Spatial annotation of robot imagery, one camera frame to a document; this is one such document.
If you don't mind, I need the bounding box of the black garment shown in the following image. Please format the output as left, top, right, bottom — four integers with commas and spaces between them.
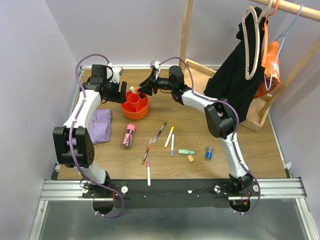
203, 24, 265, 122

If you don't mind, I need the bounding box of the blue wire hanger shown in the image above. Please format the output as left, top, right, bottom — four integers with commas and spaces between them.
263, 3, 305, 92

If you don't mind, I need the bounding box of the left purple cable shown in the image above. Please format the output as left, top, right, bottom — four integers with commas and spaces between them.
68, 53, 126, 218

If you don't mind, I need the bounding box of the orange round desk organizer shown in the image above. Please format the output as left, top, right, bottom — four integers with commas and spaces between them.
120, 90, 149, 120

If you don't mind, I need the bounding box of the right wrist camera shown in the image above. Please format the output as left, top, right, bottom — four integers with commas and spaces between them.
149, 60, 161, 79

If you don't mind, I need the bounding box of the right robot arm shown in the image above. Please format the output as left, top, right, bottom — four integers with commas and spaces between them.
138, 61, 261, 196

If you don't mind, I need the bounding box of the orange hanger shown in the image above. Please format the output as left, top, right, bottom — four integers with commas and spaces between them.
261, 0, 280, 68

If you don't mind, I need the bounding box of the pink capped white marker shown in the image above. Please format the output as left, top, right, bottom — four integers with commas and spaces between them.
146, 161, 151, 188

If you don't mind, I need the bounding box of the green stapler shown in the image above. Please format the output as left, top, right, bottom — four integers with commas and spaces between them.
178, 149, 196, 155

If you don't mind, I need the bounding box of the purple cable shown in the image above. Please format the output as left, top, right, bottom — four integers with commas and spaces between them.
68, 53, 126, 218
159, 56, 261, 216

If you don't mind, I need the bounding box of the red pen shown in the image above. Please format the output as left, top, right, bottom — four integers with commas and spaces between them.
141, 139, 153, 165

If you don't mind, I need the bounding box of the orange garment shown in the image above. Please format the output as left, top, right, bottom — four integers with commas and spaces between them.
254, 41, 281, 99

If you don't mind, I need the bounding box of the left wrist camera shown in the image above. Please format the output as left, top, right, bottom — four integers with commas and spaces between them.
106, 66, 124, 84

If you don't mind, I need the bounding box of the blue capped white marker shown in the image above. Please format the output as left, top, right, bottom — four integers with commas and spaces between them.
170, 133, 175, 157

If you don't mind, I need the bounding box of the purple cloth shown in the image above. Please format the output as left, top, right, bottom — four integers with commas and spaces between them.
88, 109, 112, 144

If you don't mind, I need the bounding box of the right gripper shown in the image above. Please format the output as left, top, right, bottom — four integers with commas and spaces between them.
136, 71, 174, 98

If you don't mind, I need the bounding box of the wooden clothes rack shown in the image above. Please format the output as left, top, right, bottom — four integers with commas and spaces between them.
178, 0, 320, 133

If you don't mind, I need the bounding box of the pink lidded marker bottle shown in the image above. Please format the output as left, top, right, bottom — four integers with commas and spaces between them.
122, 123, 136, 148

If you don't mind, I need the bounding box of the dark purple pen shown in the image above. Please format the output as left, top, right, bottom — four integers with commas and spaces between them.
152, 121, 167, 144

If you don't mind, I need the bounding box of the yellow capped white marker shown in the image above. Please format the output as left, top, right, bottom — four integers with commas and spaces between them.
164, 126, 175, 148

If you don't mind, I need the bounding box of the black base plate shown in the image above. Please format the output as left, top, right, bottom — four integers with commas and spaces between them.
81, 178, 258, 210

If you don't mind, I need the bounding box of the mint green highlighter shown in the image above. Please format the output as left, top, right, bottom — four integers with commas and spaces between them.
129, 86, 137, 94

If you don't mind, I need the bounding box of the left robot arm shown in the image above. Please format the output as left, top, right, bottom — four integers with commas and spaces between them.
52, 64, 127, 198

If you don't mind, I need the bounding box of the aluminium rail frame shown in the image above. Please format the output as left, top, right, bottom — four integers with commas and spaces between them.
30, 178, 320, 240

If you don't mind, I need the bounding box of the blue jar grey lid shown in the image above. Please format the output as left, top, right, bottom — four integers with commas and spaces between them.
205, 145, 214, 161

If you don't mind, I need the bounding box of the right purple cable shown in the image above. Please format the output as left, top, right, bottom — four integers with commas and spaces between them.
159, 56, 261, 216

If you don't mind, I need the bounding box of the beige wooden hanger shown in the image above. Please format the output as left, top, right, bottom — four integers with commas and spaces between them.
241, 0, 275, 81

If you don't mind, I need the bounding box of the tan eraser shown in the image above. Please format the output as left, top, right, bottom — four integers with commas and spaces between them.
187, 155, 194, 163

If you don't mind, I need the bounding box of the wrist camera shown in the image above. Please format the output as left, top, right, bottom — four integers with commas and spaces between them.
106, 66, 124, 84
149, 60, 161, 79

